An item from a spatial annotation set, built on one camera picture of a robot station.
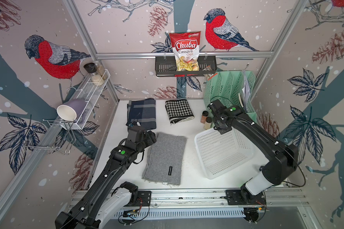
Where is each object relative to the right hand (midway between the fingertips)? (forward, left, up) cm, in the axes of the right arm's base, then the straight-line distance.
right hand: (215, 123), depth 83 cm
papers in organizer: (+22, -22, +5) cm, 32 cm away
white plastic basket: (-12, -5, -17) cm, 21 cm away
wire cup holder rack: (-22, +74, +18) cm, 79 cm away
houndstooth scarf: (+20, +22, -14) cm, 33 cm away
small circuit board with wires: (-44, +46, -19) cm, 66 cm away
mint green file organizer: (+38, -21, -5) cm, 44 cm away
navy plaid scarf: (+21, +51, -16) cm, 57 cm away
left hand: (-9, +35, +2) cm, 37 cm away
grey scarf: (-20, +30, -14) cm, 38 cm away
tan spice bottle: (+6, +2, -10) cm, 12 cm away
